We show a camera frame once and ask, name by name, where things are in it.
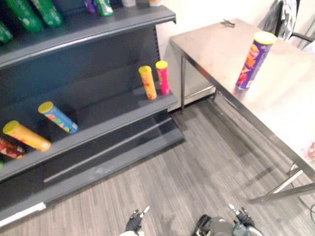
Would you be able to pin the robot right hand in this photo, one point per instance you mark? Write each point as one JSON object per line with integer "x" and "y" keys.
{"x": 243, "y": 217}

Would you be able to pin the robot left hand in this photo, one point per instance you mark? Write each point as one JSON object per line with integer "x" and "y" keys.
{"x": 134, "y": 225}

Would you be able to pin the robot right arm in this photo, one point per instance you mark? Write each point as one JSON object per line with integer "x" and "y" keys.
{"x": 246, "y": 231}

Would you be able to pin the blue chips can yellow lid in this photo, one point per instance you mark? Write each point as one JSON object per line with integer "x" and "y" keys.
{"x": 60, "y": 118}

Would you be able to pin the large orange chips can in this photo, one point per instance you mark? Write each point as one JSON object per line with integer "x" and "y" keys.
{"x": 28, "y": 136}

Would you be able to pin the slim orange chips can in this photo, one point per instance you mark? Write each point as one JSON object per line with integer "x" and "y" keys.
{"x": 148, "y": 83}

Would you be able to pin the red chips can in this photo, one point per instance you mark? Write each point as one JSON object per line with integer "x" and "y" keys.
{"x": 9, "y": 148}

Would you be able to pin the pink chips can yellow lid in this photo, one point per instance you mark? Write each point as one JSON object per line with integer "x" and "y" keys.
{"x": 163, "y": 78}

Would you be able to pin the purple chips can yellow lid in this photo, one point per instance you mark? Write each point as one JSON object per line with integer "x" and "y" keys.
{"x": 253, "y": 61}

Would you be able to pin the dark grey shelf unit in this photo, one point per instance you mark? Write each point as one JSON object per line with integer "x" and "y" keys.
{"x": 110, "y": 49}

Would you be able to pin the stainless steel table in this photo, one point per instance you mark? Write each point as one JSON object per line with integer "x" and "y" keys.
{"x": 283, "y": 98}

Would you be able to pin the black chair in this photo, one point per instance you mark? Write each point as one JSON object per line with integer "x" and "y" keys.
{"x": 304, "y": 37}

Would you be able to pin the black clip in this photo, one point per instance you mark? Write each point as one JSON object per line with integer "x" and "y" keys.
{"x": 227, "y": 22}

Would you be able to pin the grey jacket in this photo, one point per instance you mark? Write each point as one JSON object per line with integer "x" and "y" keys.
{"x": 280, "y": 14}

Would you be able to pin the green bottle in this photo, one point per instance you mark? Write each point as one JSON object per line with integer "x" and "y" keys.
{"x": 104, "y": 7}

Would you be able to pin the purple bottle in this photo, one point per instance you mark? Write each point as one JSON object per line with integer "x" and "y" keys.
{"x": 90, "y": 5}

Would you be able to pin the orange white container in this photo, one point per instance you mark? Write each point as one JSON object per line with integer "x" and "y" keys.
{"x": 155, "y": 2}

